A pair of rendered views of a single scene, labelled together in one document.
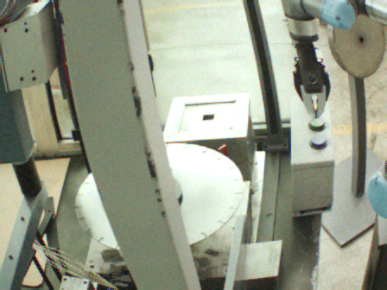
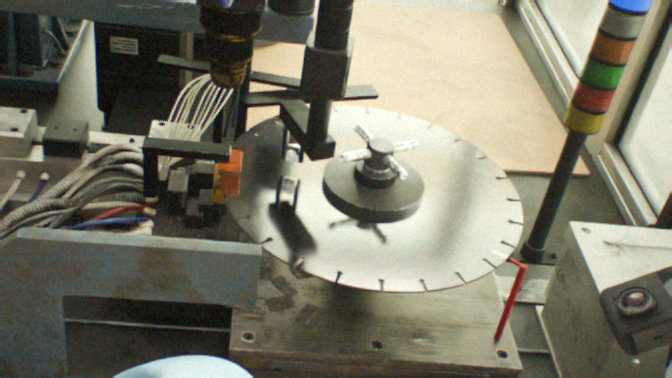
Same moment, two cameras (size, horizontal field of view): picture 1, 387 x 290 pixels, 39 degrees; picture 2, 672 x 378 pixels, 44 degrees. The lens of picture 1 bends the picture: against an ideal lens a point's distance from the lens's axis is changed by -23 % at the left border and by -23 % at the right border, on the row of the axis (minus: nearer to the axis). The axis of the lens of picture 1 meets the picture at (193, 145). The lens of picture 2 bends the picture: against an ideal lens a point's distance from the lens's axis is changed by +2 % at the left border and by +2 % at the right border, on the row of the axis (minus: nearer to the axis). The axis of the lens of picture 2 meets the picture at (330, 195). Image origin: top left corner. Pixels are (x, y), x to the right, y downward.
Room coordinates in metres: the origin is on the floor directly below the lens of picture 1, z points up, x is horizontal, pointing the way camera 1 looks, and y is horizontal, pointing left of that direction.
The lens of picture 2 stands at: (0.69, -0.57, 1.47)
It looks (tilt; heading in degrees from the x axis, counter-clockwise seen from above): 37 degrees down; 69
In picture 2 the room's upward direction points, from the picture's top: 10 degrees clockwise
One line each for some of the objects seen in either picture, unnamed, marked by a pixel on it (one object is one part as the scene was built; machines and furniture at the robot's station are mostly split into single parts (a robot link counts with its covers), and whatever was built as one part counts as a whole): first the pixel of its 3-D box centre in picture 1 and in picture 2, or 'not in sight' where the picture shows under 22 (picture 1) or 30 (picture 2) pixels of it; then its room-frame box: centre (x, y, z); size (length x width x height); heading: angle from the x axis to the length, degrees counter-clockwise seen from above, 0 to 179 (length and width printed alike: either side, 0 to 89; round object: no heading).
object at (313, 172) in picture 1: (314, 152); not in sight; (1.19, -0.27, 0.82); 0.28 x 0.11 x 0.15; 167
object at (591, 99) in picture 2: not in sight; (594, 92); (1.28, 0.17, 1.02); 0.05 x 0.04 x 0.03; 77
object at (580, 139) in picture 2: not in sight; (554, 195); (1.28, 0.17, 0.86); 0.02 x 0.02 x 0.22
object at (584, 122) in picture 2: not in sight; (585, 114); (1.28, 0.17, 0.98); 0.05 x 0.04 x 0.03; 77
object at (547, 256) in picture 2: not in sight; (533, 250); (1.28, 0.17, 0.76); 0.09 x 0.03 x 0.03; 167
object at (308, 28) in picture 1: (301, 23); not in sight; (1.13, -0.27, 1.19); 0.08 x 0.08 x 0.05
